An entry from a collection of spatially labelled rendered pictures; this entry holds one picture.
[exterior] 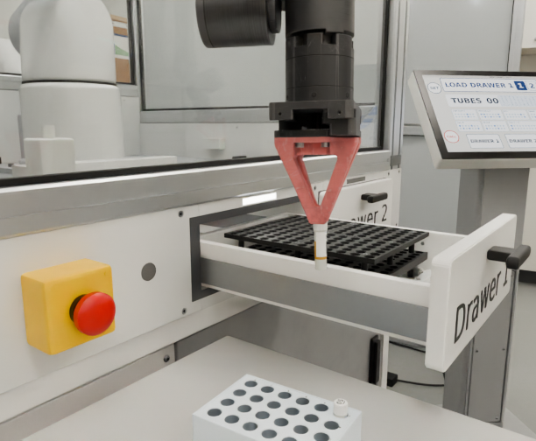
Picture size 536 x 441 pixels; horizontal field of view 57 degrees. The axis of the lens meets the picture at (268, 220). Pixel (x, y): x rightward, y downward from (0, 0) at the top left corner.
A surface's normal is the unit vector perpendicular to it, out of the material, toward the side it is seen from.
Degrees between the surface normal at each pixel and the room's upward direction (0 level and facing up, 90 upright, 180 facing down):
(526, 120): 50
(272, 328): 90
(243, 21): 119
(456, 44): 90
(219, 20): 113
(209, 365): 0
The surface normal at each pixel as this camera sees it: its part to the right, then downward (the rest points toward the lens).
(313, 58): -0.29, 0.14
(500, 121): 0.12, -0.48
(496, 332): 0.15, 0.19
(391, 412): 0.00, -0.98
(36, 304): -0.60, 0.15
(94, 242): 0.80, 0.11
